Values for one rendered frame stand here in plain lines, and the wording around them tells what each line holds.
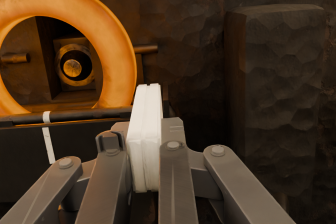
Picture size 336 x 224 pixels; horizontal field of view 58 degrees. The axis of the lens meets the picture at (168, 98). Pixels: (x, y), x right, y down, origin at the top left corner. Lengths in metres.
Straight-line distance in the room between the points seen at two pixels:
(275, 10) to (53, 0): 0.20
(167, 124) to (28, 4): 0.21
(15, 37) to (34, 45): 0.02
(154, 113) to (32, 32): 0.28
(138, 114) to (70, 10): 0.18
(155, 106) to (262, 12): 0.17
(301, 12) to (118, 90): 0.19
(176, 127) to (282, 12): 0.18
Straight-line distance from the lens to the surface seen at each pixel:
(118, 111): 0.31
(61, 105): 0.39
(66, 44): 0.44
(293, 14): 0.30
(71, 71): 0.42
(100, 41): 0.31
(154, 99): 0.17
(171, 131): 0.15
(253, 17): 0.29
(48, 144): 0.33
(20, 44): 0.42
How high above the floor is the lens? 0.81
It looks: 18 degrees down
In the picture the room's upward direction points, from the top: 4 degrees counter-clockwise
